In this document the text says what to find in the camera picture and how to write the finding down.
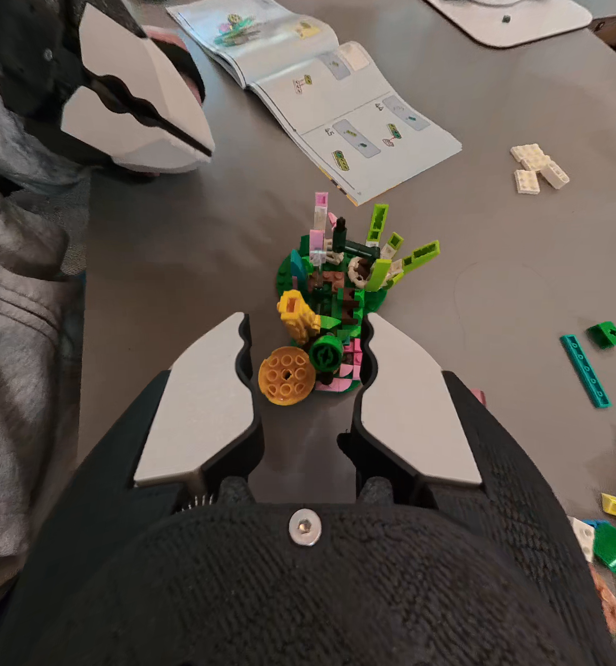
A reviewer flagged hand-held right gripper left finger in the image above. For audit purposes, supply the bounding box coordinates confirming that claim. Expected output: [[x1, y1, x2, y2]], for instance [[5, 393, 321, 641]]
[[134, 312, 263, 487]]

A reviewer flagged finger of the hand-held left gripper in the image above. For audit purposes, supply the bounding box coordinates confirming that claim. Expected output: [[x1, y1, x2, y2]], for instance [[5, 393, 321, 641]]
[[78, 2, 215, 153], [61, 86, 211, 173]]

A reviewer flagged grey hoodie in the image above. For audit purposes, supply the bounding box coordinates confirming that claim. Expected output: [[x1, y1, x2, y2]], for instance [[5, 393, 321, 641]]
[[0, 166, 91, 615]]

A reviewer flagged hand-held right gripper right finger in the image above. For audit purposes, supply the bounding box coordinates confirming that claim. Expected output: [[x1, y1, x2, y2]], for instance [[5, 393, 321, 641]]
[[352, 312, 483, 487]]

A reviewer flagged green lego flower garden model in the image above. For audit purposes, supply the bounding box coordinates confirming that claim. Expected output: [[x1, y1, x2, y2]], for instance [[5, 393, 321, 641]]
[[258, 191, 442, 408]]

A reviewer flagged long teal lego plate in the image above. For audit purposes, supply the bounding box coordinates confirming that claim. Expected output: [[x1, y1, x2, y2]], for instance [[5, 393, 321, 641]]
[[560, 334, 612, 409]]

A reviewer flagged lego instruction booklet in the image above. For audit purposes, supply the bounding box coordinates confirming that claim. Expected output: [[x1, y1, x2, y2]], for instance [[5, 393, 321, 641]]
[[166, 0, 464, 207]]

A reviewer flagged white monitor stand base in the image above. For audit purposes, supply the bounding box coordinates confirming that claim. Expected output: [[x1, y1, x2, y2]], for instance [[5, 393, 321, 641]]
[[423, 0, 593, 49]]

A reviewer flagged person's left hand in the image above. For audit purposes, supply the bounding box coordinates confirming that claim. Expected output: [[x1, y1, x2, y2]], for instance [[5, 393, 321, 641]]
[[146, 25, 206, 110]]

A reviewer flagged small green lego piece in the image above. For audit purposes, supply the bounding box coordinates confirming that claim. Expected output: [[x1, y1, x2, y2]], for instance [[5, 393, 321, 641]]
[[586, 321, 616, 350]]

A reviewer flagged pile of loose lego bricks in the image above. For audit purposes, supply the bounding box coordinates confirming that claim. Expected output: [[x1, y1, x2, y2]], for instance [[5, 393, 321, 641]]
[[567, 486, 616, 666]]

